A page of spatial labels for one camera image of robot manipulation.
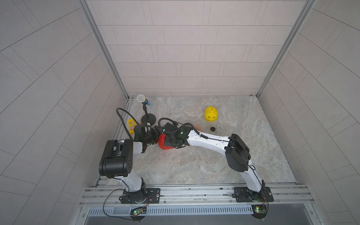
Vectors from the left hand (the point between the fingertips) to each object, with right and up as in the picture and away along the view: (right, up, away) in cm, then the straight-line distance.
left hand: (165, 129), depth 93 cm
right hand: (+2, -7, -8) cm, 11 cm away
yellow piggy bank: (+31, +10, +4) cm, 33 cm away
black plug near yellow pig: (+33, 0, +4) cm, 33 cm away
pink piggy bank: (+22, +1, +7) cm, 23 cm away
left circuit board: (-7, -33, -29) cm, 44 cm away
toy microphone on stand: (-14, +7, +7) cm, 17 cm away
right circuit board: (+50, -36, -25) cm, 66 cm away
